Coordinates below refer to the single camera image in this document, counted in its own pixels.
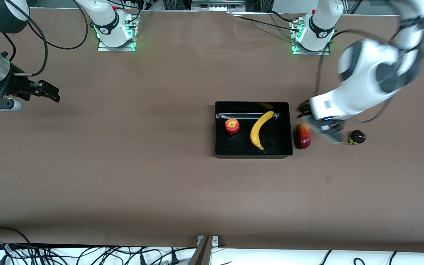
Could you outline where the dark purple mangosteen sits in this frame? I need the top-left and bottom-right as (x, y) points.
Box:
(348, 130), (367, 145)

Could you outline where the black looped cable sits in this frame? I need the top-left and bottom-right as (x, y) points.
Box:
(0, 226), (32, 245)

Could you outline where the red apple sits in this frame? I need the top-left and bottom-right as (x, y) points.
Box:
(224, 118), (240, 135)

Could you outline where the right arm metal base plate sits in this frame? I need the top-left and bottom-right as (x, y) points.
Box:
(97, 26), (137, 52)

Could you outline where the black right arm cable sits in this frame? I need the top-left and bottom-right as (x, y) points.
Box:
(4, 0), (88, 78)

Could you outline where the black plastic box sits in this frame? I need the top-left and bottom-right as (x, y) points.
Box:
(214, 101), (294, 159)

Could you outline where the dark metal post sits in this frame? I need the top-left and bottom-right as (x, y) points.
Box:
(188, 236), (213, 265)

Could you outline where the red yellow mango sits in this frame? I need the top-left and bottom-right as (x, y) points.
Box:
(294, 123), (312, 150)

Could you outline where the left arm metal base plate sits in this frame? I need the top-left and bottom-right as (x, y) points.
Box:
(291, 20), (331, 56)

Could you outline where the yellow banana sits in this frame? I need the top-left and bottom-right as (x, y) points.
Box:
(250, 111), (275, 151)

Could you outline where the white power strip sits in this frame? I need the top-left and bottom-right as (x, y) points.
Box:
(191, 0), (246, 11)

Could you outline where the black cable on table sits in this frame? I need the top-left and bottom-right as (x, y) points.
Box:
(234, 10), (301, 32)

